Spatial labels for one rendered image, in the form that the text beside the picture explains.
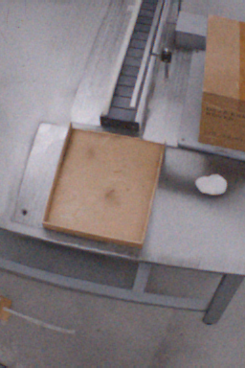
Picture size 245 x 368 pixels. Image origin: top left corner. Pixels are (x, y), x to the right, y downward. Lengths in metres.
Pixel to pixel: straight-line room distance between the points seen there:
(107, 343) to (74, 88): 1.03
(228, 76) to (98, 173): 0.46
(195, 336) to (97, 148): 0.98
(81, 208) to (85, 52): 0.52
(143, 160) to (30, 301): 0.96
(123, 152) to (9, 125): 0.35
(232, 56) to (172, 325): 1.22
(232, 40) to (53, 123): 0.59
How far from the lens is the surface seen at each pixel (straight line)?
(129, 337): 2.51
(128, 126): 1.85
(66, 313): 2.54
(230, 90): 1.61
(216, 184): 1.77
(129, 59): 1.94
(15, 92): 1.98
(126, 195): 1.78
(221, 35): 1.73
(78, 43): 2.06
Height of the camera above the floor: 2.46
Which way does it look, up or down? 65 degrees down
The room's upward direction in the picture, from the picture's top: 4 degrees counter-clockwise
